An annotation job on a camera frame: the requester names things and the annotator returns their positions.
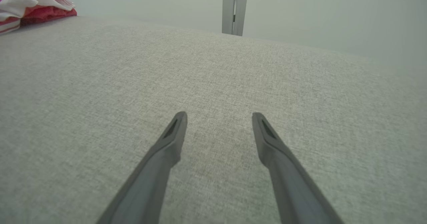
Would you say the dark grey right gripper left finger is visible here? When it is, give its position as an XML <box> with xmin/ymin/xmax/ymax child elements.
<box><xmin>96</xmin><ymin>111</ymin><xmax>188</xmax><ymax>224</ymax></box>

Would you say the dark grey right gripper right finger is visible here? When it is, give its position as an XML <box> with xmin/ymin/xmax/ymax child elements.
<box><xmin>252</xmin><ymin>112</ymin><xmax>345</xmax><ymax>224</ymax></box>

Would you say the red white numbered jersey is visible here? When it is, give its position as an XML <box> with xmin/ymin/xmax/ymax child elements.
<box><xmin>0</xmin><ymin>0</ymin><xmax>78</xmax><ymax>35</ymax></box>

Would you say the grey fabric sofa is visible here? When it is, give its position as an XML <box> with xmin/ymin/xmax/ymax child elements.
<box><xmin>0</xmin><ymin>15</ymin><xmax>427</xmax><ymax>224</ymax></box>

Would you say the grey metal post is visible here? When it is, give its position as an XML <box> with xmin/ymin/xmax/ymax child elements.
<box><xmin>222</xmin><ymin>0</ymin><xmax>250</xmax><ymax>36</ymax></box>

